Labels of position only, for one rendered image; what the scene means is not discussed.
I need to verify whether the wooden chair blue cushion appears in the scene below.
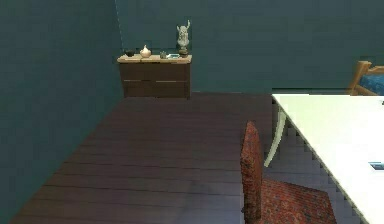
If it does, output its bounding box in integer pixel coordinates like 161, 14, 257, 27
348, 60, 384, 97

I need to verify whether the cream round vase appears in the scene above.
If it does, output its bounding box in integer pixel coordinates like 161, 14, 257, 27
139, 44, 152, 59

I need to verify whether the white table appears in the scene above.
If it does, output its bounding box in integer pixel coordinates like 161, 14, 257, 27
263, 93, 384, 224

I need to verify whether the red patterned chair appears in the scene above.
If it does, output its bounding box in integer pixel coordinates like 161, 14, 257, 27
240, 120, 338, 224

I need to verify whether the grey bust statue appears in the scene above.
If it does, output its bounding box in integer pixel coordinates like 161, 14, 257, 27
176, 19, 192, 58

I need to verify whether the dark brown chest of drawers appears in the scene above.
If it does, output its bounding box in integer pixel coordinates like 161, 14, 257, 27
116, 53, 193, 100

